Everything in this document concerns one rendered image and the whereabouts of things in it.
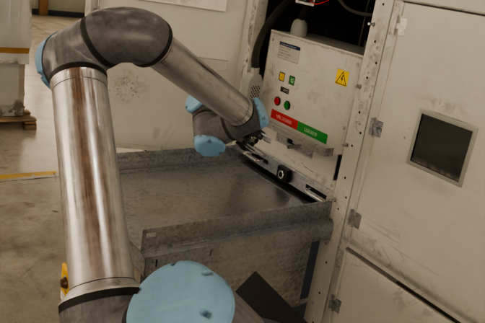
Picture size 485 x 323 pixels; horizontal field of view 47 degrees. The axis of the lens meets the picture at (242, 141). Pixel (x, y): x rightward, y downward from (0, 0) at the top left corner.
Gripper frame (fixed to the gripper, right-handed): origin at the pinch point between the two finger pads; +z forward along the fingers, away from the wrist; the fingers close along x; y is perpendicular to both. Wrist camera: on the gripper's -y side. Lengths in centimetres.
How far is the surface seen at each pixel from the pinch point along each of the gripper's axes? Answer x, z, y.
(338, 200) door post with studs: -2.4, 13.8, 29.7
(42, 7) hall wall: 43, 238, -1091
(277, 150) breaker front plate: 2.4, 16.0, -9.4
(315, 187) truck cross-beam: -2.6, 17.5, 15.3
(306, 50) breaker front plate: 36.9, -3.9, -3.4
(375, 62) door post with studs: 38, -9, 33
